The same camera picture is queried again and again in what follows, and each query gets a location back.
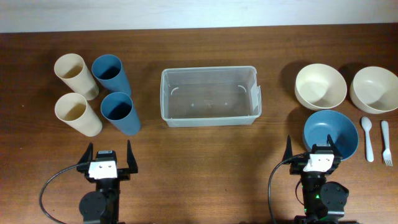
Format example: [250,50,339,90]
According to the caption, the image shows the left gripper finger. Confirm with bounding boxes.
[78,142,93,164]
[127,140,138,170]

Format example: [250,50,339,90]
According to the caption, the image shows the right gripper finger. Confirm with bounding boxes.
[326,134,342,159]
[282,135,293,164]

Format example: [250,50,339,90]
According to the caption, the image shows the blue bowl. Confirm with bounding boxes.
[302,110,359,161]

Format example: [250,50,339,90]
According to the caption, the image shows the cream bowl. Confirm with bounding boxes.
[349,67,397,114]
[294,63,348,111]

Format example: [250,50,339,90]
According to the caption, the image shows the blue cup front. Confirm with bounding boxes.
[100,92,141,136]

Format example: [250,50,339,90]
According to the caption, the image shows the blue cup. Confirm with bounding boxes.
[91,54,132,96]
[100,92,141,136]

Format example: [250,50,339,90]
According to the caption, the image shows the blue cup back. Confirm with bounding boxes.
[91,54,132,96]

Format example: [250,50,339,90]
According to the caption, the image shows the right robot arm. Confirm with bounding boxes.
[282,135,349,223]

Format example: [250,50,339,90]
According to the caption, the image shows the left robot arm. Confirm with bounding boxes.
[76,142,138,224]

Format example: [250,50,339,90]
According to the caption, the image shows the clear plastic container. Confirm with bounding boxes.
[160,66,262,128]

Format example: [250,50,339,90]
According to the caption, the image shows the white plastic spoon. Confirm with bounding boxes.
[361,116,374,162]

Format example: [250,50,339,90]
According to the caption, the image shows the cream cup front left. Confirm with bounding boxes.
[55,93,103,137]

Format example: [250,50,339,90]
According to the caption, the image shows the cream cup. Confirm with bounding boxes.
[54,54,99,100]
[55,93,103,137]

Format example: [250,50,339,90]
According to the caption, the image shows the white plastic fork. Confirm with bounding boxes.
[381,121,393,167]

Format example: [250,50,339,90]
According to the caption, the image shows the cream cup back left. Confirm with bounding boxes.
[54,54,99,100]

